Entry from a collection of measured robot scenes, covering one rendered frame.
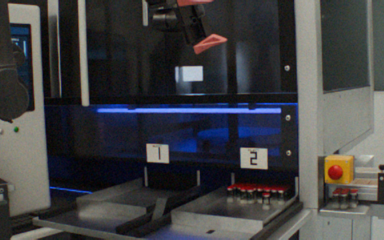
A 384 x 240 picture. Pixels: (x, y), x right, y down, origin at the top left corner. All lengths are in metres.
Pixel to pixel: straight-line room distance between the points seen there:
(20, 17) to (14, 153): 0.48
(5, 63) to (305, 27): 0.80
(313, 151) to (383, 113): 4.63
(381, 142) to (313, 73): 4.69
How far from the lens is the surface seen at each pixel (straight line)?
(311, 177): 1.40
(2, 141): 1.74
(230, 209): 1.43
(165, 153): 1.59
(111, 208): 1.43
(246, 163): 1.46
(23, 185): 1.80
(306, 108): 1.38
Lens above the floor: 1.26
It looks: 5 degrees down
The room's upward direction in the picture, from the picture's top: 2 degrees counter-clockwise
